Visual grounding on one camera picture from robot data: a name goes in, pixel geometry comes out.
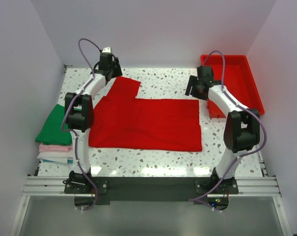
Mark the red t shirt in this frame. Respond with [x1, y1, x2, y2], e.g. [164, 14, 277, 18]
[88, 77, 202, 152]

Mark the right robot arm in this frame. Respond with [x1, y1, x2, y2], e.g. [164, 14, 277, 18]
[185, 66, 260, 193]

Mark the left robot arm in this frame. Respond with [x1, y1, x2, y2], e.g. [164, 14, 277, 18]
[61, 47, 122, 175]

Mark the red plastic bin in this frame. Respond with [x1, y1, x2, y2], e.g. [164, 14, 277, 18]
[205, 54, 265, 118]

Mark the green folded t shirt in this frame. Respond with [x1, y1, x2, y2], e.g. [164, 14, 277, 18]
[35, 104, 72, 146]

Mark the teal folded t shirt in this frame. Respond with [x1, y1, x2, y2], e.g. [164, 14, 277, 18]
[42, 158, 73, 164]

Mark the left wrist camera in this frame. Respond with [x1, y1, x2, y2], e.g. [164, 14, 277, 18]
[101, 47, 112, 55]

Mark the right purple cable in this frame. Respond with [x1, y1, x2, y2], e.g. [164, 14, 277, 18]
[189, 50, 268, 205]

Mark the aluminium frame rail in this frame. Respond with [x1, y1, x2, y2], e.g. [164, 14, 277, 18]
[23, 147, 283, 197]

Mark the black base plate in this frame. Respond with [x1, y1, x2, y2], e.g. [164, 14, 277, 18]
[64, 176, 239, 207]

